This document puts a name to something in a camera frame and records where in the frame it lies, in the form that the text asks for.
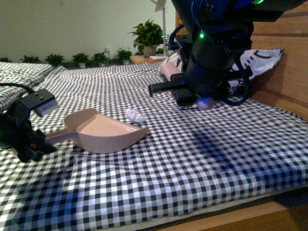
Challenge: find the far wooden nightstand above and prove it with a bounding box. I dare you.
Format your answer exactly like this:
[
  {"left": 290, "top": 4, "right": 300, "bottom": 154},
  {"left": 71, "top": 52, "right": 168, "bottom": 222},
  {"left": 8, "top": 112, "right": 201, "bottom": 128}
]
[{"left": 130, "top": 55, "right": 163, "bottom": 64}]

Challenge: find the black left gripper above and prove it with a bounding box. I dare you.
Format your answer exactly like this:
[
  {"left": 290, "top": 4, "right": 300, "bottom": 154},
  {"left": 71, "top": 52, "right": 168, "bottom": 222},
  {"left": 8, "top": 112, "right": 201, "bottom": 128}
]
[{"left": 0, "top": 99, "right": 57, "bottom": 163}]

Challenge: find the small potted plant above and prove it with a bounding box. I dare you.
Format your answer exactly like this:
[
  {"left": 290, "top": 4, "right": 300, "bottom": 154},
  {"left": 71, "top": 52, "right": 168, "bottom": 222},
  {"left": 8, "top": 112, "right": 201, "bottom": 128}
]
[
  {"left": 45, "top": 53, "right": 65, "bottom": 68},
  {"left": 72, "top": 53, "right": 89, "bottom": 68},
  {"left": 20, "top": 55, "right": 42, "bottom": 64},
  {"left": 92, "top": 52, "right": 109, "bottom": 67},
  {"left": 117, "top": 48, "right": 132, "bottom": 65}
]

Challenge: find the black camera cable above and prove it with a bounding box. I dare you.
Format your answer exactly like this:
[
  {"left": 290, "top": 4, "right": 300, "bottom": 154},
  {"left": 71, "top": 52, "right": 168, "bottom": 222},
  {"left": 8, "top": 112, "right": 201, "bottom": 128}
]
[{"left": 0, "top": 83, "right": 36, "bottom": 96}]

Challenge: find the large potted plant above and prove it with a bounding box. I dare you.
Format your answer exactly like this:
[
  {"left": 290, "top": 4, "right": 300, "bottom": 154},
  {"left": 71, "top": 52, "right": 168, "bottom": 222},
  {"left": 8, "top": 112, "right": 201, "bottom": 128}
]
[{"left": 130, "top": 19, "right": 163, "bottom": 57}]

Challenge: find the white floor lamp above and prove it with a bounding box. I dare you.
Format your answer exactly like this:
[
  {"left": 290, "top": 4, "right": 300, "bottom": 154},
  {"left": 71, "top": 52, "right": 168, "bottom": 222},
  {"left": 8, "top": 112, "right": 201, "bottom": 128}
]
[{"left": 149, "top": 0, "right": 169, "bottom": 61}]

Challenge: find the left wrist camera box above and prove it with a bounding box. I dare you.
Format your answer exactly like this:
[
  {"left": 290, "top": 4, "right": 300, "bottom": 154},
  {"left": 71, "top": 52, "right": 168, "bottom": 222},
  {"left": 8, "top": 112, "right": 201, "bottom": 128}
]
[{"left": 20, "top": 89, "right": 59, "bottom": 117}]

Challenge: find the white black patterned pillow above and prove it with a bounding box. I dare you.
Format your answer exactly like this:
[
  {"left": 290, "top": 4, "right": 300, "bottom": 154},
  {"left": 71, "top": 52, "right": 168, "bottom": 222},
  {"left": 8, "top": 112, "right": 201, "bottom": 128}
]
[{"left": 158, "top": 48, "right": 284, "bottom": 96}]

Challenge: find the black white checkered bedsheet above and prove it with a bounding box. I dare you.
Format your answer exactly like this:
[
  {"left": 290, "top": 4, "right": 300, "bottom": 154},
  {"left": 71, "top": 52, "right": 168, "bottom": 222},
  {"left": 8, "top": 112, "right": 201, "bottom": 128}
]
[{"left": 0, "top": 64, "right": 308, "bottom": 231}]

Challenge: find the beige hand brush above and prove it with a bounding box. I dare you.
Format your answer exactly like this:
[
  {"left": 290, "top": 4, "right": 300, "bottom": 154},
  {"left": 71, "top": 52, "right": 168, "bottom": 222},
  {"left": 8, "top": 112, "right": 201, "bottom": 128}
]
[{"left": 159, "top": 63, "right": 215, "bottom": 111}]

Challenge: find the white paper ball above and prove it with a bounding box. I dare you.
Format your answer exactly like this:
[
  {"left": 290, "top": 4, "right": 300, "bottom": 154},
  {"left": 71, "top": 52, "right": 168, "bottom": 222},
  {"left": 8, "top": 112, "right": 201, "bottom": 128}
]
[{"left": 126, "top": 108, "right": 146, "bottom": 123}]

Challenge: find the beige plastic dustpan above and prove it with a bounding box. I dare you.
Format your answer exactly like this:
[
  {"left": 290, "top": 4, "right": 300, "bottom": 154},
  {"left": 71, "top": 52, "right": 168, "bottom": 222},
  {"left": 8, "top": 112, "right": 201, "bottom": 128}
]
[{"left": 46, "top": 108, "right": 150, "bottom": 154}]

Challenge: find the wooden bed frame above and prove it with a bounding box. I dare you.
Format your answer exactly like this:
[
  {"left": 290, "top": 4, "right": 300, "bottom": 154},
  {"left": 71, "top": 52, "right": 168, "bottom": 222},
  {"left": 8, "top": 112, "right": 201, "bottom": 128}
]
[{"left": 156, "top": 4, "right": 308, "bottom": 231}]

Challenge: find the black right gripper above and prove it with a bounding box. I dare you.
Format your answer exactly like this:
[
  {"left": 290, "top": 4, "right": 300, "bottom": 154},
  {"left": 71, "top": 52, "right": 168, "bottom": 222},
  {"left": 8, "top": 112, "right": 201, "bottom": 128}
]
[{"left": 148, "top": 73, "right": 200, "bottom": 107}]

